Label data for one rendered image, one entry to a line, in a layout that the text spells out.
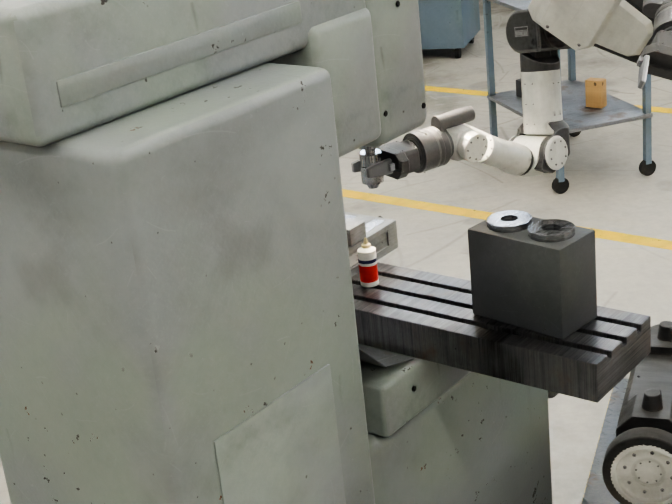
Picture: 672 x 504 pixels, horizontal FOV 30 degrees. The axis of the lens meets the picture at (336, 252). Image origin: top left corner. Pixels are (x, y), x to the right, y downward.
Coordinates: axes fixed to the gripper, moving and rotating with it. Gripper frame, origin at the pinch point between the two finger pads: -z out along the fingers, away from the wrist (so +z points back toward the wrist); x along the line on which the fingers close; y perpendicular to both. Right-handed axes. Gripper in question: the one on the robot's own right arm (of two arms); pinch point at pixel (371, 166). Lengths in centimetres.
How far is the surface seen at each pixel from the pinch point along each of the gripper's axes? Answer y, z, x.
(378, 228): 20.8, 9.8, -14.9
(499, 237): 9.3, 6.8, 32.0
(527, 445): 79, 33, 5
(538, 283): 17.0, 8.6, 40.6
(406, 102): -14.5, 3.7, 9.3
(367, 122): -15.3, -10.5, 16.3
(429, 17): 97, 367, -474
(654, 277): 126, 200, -113
